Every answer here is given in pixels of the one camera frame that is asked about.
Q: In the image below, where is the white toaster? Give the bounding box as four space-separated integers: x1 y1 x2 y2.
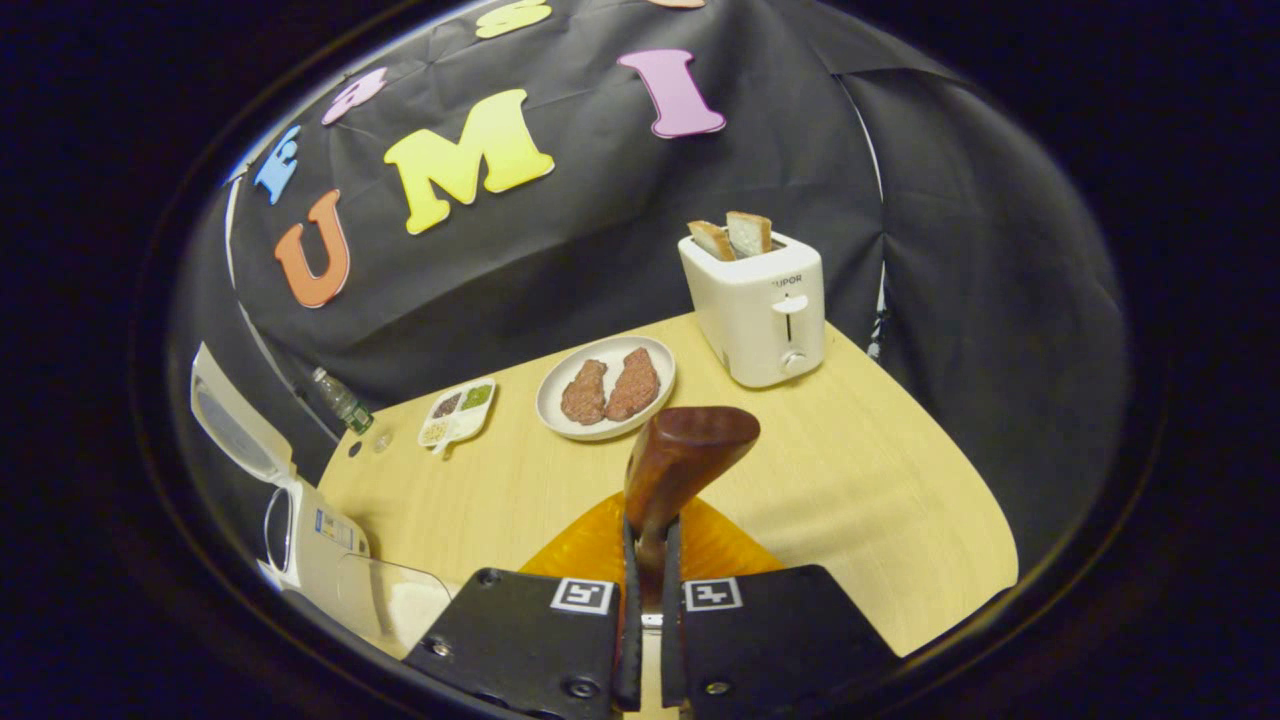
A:
678 232 827 389

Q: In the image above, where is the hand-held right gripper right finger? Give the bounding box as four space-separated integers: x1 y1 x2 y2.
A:
660 495 901 720

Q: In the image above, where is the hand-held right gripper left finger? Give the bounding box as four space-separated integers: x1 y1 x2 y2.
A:
430 492 643 719

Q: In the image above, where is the toast bread slice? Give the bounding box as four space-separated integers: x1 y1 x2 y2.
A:
726 211 773 257
688 221 738 262

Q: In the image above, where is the black backdrop cloth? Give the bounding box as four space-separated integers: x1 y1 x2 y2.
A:
165 0 1131 601

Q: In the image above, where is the clear plastic water bottle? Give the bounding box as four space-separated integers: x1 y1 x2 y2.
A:
310 367 374 435

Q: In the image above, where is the white round plate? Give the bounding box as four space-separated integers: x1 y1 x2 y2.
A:
536 335 677 442

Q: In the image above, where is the white rice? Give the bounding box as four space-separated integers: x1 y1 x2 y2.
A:
385 585 451 646

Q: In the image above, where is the white rice cooker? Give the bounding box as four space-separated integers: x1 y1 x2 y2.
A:
190 342 371 601

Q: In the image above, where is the brown meat piece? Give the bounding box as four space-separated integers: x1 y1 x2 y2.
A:
604 347 661 422
560 359 609 426

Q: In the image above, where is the clear plastic container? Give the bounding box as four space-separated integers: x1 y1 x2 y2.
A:
335 553 456 661

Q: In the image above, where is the white divided grain tray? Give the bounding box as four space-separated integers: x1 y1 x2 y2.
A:
417 377 497 453

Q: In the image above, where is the brown wooden spoon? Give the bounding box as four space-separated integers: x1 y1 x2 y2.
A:
624 406 761 611

